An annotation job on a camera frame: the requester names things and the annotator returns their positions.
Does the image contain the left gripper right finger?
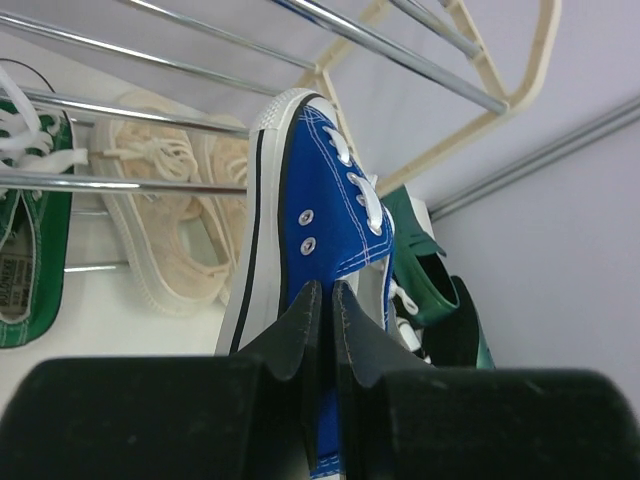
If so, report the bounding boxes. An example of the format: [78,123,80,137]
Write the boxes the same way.
[332,281,639,479]

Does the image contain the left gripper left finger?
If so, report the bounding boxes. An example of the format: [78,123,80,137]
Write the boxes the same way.
[1,281,321,479]

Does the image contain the beige lace sneaker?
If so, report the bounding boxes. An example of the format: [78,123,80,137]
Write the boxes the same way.
[188,132,249,305]
[89,117,232,317]

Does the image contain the blue sneaker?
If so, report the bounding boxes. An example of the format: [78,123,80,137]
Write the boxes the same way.
[216,89,419,479]

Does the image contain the green sneaker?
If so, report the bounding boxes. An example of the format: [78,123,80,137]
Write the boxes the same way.
[0,59,89,349]

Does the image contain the teal heel shoe lower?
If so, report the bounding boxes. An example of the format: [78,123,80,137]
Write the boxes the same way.
[422,276,495,369]

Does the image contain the teal heel shoe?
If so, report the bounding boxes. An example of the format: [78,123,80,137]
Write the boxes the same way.
[382,187,460,327]
[422,276,495,369]

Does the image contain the teal heel shoe upper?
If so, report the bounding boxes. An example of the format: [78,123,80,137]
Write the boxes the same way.
[382,187,460,327]

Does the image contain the white metal shoe rack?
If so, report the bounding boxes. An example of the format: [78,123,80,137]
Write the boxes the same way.
[0,0,564,274]

